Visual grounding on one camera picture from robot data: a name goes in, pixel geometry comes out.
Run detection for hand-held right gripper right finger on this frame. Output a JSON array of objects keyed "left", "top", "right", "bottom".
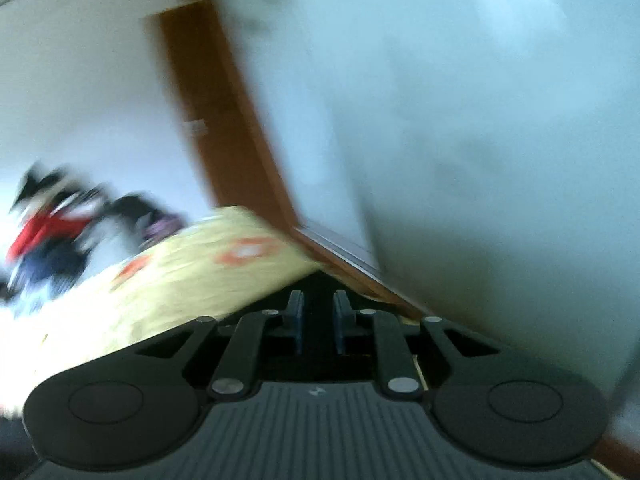
[{"left": 332, "top": 289, "right": 502, "bottom": 402}]

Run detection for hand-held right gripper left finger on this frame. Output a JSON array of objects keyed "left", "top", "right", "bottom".
[{"left": 132, "top": 289, "right": 307, "bottom": 402}]

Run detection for yellow carrot print bedsheet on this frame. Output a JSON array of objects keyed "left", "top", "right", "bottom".
[{"left": 0, "top": 205, "right": 321, "bottom": 421}]

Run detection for purple cloth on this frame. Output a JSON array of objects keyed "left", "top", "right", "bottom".
[{"left": 145, "top": 215, "right": 185, "bottom": 242}]

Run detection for black backpack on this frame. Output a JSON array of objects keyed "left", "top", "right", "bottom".
[{"left": 107, "top": 194, "right": 173, "bottom": 248}]

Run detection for brown wooden door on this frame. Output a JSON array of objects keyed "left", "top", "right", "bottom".
[{"left": 142, "top": 0, "right": 301, "bottom": 233}]

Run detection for navy blue jacket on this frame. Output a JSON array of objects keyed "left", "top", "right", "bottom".
[{"left": 10, "top": 245, "right": 87, "bottom": 303}]

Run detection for red jacket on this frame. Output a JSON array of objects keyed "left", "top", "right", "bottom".
[{"left": 7, "top": 209, "right": 96, "bottom": 261}]

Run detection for black clothes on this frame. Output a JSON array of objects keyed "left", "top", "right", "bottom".
[{"left": 12, "top": 162, "right": 106, "bottom": 211}]

